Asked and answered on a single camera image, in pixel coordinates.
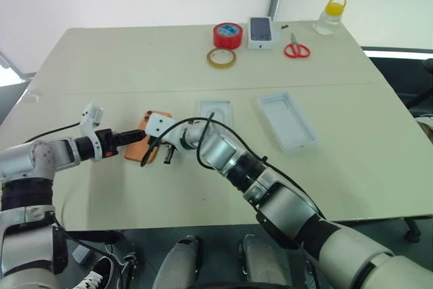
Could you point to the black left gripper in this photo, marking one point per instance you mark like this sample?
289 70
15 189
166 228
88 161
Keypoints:
108 141

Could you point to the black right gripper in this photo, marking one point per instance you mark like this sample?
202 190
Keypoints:
161 143

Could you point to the orange smartphone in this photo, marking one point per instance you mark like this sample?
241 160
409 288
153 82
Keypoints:
137 152

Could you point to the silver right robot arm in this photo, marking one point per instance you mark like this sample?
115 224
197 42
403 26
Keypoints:
287 201

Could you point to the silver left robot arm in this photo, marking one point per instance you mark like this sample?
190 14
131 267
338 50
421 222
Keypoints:
40 157

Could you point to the white phone box base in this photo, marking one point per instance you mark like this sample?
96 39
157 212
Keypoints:
216 109

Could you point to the white phone box lid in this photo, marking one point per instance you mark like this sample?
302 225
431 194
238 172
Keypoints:
287 119

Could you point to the white box with phone print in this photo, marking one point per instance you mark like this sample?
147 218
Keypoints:
261 30

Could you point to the clear jar with yellow lid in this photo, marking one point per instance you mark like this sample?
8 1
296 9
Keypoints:
329 18

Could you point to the white table edge clip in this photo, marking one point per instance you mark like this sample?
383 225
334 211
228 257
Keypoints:
34 96

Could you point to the grey robot left leg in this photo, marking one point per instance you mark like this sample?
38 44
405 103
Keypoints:
177 262

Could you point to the grey robot leg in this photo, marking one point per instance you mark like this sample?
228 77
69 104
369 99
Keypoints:
262 262
177 262

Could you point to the clear yellowish tape roll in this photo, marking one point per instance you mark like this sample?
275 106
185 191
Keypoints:
221 58

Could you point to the black and white sneaker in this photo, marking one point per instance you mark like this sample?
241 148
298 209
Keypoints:
96 275

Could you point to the red tape roll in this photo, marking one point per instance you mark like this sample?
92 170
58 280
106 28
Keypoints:
227 36

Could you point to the grey robot right leg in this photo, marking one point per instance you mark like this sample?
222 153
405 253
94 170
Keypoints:
262 262

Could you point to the black chair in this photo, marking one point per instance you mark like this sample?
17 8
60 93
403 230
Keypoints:
402 72

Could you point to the black table foot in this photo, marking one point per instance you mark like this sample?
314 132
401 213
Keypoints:
412 229

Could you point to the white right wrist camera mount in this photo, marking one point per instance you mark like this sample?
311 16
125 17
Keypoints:
159 124

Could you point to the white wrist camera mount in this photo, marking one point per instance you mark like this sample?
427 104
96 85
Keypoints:
159 124
92 113

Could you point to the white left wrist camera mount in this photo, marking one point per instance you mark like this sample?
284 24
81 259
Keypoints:
92 113

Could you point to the grey metal frame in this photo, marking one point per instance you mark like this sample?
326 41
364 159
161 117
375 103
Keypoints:
13 69

